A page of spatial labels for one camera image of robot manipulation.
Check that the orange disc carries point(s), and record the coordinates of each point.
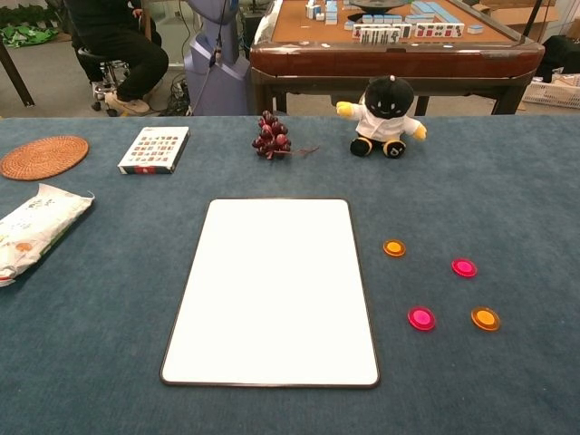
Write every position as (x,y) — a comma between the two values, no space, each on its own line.
(485,319)
(394,248)

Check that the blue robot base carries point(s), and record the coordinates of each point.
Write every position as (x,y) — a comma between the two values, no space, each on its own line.
(217,86)

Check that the white rectangular board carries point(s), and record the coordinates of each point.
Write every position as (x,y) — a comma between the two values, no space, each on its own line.
(272,294)

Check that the dark red grape bunch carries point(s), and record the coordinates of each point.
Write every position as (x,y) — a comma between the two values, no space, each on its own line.
(272,136)

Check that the black plush doll white coat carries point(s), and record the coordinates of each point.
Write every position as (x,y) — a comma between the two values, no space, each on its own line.
(385,122)

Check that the white printed card box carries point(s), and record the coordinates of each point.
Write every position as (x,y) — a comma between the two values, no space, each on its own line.
(156,147)

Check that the brown mahjong table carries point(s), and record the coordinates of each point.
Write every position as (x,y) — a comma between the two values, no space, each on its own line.
(385,61)

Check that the mahjong tile row black print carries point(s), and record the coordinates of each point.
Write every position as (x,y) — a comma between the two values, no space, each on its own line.
(383,34)

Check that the stacked blue-backed mahjong tiles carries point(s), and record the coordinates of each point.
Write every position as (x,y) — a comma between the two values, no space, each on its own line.
(328,11)

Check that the blue-backed mahjong tile row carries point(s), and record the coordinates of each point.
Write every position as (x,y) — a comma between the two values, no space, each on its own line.
(376,19)

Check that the black wheeled stool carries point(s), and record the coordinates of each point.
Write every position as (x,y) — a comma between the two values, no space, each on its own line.
(111,72)

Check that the seated person in black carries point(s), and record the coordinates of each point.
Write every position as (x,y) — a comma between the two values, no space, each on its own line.
(127,54)

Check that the blue table cloth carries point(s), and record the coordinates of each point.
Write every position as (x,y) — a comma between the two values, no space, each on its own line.
(90,340)

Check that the mahjong tile row red print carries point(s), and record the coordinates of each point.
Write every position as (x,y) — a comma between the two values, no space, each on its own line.
(438,31)

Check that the brown woven round coaster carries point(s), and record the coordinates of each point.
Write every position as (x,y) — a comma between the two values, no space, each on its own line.
(45,157)

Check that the white snack bag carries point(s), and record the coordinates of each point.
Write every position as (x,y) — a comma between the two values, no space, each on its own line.
(36,226)

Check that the single blue-backed mahjong tile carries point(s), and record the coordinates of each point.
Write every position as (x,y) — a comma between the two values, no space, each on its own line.
(475,29)

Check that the white plastic crate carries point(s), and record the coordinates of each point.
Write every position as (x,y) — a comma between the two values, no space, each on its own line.
(553,93)

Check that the dark table leg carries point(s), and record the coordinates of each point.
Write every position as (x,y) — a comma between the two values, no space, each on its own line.
(18,81)

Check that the brown cardboard box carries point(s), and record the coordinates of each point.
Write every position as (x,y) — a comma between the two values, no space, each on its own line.
(521,16)

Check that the black bag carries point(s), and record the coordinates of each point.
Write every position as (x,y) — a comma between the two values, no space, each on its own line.
(562,54)

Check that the green fabric pile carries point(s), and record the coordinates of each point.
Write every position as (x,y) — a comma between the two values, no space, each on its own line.
(27,36)

